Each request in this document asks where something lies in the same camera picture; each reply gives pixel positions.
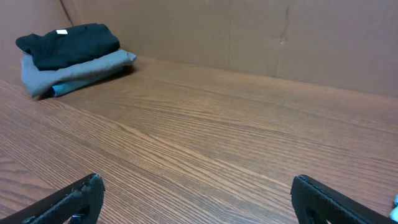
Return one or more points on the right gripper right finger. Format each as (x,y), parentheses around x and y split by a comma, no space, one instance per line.
(316,203)

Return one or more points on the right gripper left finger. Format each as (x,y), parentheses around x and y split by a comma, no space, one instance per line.
(79,202)

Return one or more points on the black t-shirt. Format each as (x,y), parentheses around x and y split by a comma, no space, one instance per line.
(66,47)

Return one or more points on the light blue printed t-shirt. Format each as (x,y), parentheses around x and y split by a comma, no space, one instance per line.
(394,213)

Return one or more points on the folded blue cloth under shorts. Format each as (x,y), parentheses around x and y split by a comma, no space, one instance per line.
(64,88)

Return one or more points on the folded grey shorts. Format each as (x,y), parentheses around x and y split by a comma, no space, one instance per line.
(39,83)

